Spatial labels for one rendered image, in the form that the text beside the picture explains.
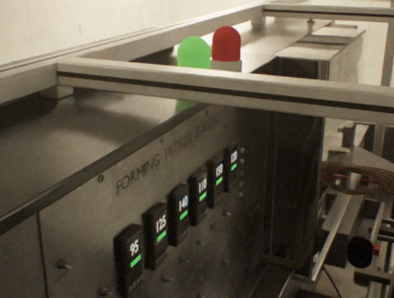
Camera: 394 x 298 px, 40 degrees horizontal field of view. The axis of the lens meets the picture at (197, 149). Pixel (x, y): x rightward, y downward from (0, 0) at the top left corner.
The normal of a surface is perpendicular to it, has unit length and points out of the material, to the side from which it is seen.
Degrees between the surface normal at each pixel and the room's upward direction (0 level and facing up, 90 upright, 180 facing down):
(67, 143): 0
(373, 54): 90
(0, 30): 90
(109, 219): 90
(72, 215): 90
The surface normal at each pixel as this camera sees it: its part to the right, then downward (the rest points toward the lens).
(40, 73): 0.91, 0.15
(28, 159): 0.00, -0.94
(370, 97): -0.41, 0.32
